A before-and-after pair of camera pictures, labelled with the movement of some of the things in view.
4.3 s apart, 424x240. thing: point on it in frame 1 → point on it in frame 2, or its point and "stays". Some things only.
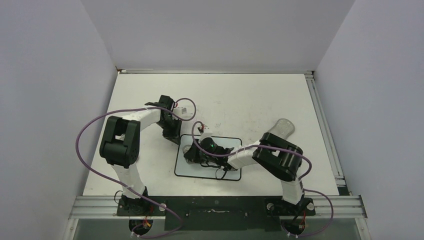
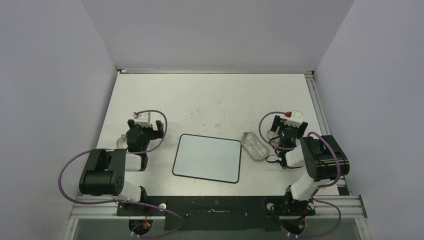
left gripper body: [170, 128] → [148, 134]
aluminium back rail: [216, 71] stays
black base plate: [217, 213] stays
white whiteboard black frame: [184, 168] stays
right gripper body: [198, 157] → [282, 125]
